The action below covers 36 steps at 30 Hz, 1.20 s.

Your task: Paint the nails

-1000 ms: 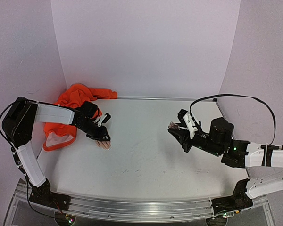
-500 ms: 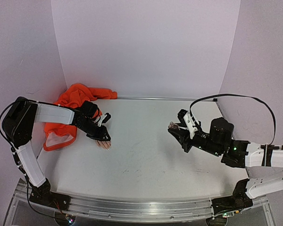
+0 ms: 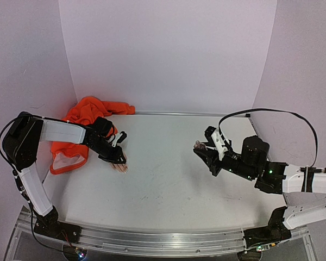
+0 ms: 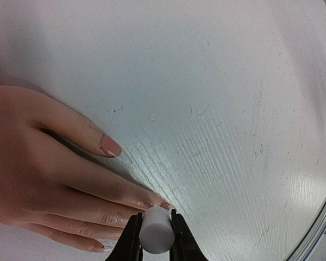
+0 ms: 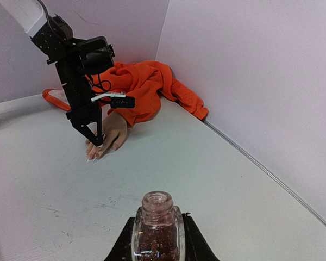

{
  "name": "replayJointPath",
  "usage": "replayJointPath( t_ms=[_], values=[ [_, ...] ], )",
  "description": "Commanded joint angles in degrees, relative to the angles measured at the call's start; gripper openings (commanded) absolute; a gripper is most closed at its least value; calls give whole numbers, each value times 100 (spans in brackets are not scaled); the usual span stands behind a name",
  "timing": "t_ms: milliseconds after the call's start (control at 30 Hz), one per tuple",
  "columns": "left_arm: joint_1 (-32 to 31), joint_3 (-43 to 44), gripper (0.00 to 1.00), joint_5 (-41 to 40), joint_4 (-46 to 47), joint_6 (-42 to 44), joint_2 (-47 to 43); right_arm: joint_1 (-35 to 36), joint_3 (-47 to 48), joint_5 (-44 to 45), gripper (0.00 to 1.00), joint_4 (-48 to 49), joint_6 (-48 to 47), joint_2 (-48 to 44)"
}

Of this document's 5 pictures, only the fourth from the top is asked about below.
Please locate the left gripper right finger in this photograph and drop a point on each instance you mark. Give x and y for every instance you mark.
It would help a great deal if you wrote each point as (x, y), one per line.
(185, 247)

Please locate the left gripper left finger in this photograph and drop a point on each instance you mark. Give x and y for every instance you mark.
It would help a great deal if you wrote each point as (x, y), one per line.
(128, 247)

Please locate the mannequin hand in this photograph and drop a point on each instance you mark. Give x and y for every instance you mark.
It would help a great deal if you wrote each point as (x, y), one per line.
(48, 189)

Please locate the aluminium front rail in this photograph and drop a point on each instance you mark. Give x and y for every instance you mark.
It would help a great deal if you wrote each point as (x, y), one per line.
(310, 243)

